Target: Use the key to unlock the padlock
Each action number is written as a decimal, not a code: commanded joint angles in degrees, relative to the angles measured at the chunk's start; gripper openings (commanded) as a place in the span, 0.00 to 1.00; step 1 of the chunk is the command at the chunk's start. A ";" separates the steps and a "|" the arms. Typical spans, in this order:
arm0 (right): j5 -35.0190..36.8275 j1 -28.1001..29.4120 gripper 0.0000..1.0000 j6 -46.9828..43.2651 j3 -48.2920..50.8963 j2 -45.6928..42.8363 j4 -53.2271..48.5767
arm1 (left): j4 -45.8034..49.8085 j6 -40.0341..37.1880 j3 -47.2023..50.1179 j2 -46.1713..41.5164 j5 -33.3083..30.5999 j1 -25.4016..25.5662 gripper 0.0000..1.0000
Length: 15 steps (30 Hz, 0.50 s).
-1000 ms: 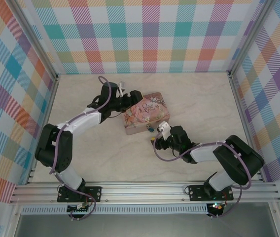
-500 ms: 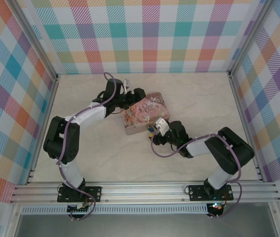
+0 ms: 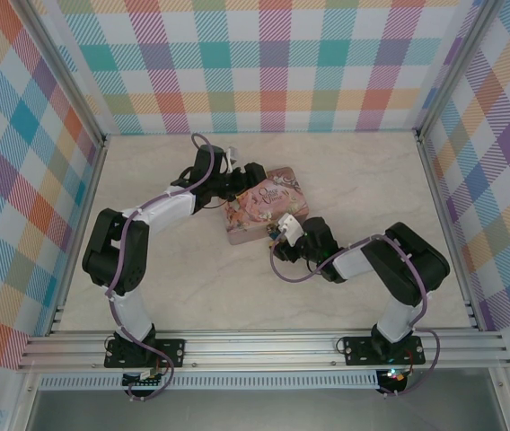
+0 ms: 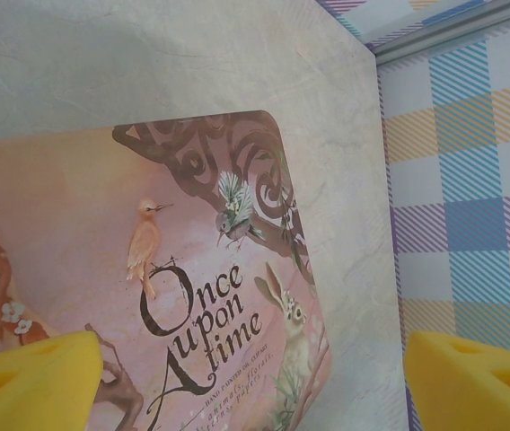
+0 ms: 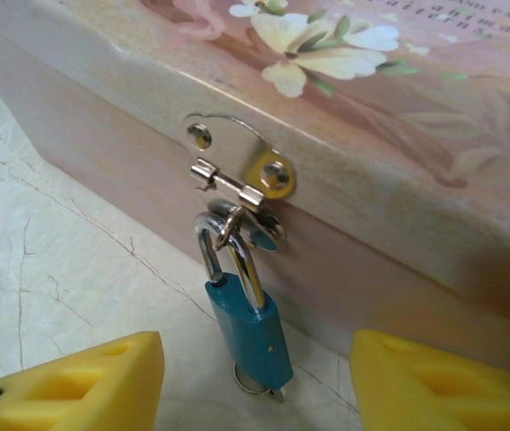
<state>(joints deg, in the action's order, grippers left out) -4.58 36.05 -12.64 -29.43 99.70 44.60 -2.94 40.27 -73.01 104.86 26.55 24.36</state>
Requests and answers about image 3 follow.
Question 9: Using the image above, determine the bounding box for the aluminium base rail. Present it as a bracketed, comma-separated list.
[16, 329, 510, 373]

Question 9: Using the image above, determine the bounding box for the right controller circuit board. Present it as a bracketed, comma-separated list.
[377, 367, 408, 392]

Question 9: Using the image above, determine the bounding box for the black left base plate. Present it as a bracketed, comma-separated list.
[103, 339, 187, 370]

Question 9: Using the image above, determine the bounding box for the white slotted cable duct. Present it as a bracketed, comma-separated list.
[39, 370, 380, 391]

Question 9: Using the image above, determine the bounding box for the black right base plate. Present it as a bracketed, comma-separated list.
[341, 336, 426, 366]

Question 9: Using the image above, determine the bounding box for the grey metal panel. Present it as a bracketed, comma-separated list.
[24, 388, 507, 431]

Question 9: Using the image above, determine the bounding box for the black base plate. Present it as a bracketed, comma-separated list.
[341, 336, 426, 366]
[103, 339, 187, 370]

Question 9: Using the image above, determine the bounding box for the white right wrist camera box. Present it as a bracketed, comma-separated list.
[277, 213, 304, 242]

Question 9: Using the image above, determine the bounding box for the left controller circuit board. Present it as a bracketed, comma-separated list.
[121, 369, 167, 389]

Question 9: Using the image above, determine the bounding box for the aluminium frame post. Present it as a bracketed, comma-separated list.
[415, 0, 498, 141]
[20, 0, 109, 150]

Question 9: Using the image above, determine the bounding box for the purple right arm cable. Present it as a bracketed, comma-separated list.
[269, 232, 441, 399]

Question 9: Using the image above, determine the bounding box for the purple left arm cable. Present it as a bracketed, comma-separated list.
[107, 132, 222, 401]

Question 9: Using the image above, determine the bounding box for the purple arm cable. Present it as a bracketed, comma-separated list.
[107, 132, 222, 401]
[269, 232, 441, 399]

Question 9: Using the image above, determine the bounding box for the controller circuit board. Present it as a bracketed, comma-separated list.
[121, 369, 167, 389]
[377, 367, 408, 392]

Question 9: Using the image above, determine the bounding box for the aluminium table side rail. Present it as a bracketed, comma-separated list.
[415, 132, 483, 331]
[47, 136, 110, 337]

